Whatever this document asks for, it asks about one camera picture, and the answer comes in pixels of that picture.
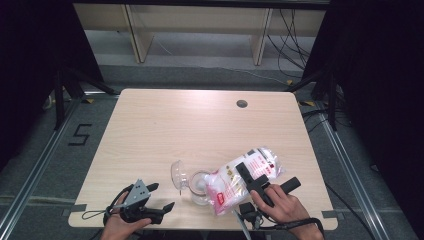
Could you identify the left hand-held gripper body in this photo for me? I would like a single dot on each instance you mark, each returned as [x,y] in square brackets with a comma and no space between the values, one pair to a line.
[137,193]

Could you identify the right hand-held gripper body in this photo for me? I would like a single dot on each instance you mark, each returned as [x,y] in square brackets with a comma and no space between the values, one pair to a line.
[248,211]

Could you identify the red and white sugar pouch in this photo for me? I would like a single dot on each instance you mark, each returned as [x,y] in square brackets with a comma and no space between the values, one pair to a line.
[226,190]

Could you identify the clear glass jar with lid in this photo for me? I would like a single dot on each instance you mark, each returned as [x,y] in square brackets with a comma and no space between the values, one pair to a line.
[196,183]

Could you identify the person's right hand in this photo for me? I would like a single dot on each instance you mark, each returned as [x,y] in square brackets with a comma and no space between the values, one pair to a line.
[286,210]

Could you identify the person's left hand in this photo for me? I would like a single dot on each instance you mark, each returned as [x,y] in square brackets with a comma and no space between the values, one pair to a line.
[116,230]

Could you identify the grey tape strip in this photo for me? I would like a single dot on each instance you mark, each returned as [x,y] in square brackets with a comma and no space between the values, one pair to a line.
[330,214]
[77,208]

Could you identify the grey table grommet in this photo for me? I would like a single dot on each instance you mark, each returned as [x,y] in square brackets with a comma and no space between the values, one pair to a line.
[242,103]

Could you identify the yellow and black tape piece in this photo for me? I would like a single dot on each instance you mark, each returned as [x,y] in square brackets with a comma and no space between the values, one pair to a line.
[307,103]
[88,100]
[289,82]

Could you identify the black metal stand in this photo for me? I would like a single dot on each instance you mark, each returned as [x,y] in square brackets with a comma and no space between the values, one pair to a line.
[59,100]
[332,106]

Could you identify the black curtain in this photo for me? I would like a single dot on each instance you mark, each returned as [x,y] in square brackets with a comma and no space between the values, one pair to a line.
[383,66]
[26,50]

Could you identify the beige wooden shelf unit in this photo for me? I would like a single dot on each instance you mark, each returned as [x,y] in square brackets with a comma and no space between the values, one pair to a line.
[200,18]

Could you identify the metal floor rail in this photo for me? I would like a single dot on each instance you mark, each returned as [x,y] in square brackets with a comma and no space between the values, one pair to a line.
[37,166]
[347,166]

